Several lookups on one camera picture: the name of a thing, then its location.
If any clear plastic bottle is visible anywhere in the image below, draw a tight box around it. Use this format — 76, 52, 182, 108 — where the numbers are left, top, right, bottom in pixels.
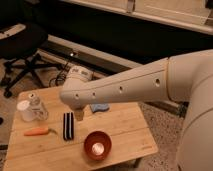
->
28, 93, 48, 120

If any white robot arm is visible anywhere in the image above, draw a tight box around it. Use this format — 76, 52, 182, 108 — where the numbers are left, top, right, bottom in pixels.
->
60, 49, 213, 171

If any red ceramic bowl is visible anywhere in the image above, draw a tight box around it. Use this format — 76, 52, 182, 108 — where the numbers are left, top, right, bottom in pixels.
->
84, 131, 112, 161

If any black white striped block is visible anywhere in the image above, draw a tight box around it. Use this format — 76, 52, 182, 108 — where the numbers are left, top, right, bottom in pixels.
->
63, 113, 74, 141

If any blue sponge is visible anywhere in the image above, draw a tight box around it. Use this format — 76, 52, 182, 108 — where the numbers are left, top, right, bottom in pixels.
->
90, 104, 109, 113

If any wooden table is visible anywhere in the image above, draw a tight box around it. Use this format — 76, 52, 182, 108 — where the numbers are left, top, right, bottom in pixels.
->
3, 87, 158, 171

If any orange toy carrot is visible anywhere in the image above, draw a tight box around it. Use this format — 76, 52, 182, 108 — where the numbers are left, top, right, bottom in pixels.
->
24, 127, 57, 136

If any white plastic cup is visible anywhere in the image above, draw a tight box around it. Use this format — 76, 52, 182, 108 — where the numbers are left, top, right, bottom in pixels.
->
17, 100, 35, 122

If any black office chair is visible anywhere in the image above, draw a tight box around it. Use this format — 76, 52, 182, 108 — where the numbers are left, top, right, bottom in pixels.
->
0, 23, 62, 98

